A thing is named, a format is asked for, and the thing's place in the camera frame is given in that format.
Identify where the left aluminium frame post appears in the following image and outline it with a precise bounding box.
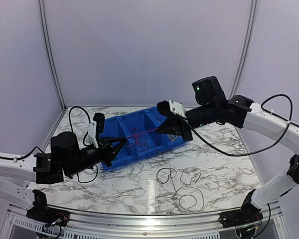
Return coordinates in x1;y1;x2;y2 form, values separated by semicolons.
37;0;66;110

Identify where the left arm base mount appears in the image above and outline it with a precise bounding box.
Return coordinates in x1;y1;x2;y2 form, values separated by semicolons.
26;207;70;227

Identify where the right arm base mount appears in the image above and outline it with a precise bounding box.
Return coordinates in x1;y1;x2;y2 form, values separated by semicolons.
218;209;263;228

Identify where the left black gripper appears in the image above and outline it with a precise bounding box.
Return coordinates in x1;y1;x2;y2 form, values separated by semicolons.
65;136;126;177

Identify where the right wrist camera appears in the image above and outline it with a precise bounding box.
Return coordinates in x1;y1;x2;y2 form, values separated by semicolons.
156;100;186;119

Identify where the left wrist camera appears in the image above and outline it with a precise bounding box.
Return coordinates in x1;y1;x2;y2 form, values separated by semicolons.
87;113;105;148

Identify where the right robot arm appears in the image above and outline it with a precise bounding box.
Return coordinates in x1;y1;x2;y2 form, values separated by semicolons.
156;76;299;223

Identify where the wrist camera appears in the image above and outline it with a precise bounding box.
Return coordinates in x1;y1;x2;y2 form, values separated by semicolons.
156;100;186;119
87;113;105;148

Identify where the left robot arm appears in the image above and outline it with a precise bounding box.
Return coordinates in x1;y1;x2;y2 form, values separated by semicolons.
0;131;127;222

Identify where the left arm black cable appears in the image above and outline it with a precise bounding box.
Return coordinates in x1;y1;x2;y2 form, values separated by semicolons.
68;106;99;184

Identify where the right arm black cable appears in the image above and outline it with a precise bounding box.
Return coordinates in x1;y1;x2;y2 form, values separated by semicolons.
186;94;294;157

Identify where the blue three-compartment plastic bin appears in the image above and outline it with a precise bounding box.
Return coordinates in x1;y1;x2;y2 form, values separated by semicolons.
100;107;185;171

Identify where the aluminium front rail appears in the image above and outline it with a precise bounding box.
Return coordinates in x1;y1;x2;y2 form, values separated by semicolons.
4;196;284;239

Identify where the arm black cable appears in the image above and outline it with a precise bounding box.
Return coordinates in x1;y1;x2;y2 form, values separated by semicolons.
68;106;99;184
186;94;294;157

